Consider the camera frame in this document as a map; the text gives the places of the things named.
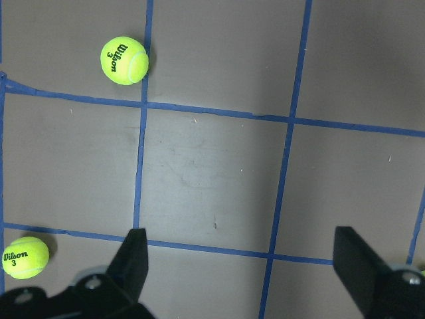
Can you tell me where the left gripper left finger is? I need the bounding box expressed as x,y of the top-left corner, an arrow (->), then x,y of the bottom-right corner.
106,229 -> 148,302

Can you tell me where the tennis ball far left corner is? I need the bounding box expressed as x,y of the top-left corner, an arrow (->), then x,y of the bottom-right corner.
2,237 -> 50,280

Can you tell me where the tennis ball near left gripper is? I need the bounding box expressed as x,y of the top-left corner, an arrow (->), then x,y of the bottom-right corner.
100,37 -> 149,86

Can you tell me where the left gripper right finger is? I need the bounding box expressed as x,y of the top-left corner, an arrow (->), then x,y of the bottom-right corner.
333,226 -> 408,318

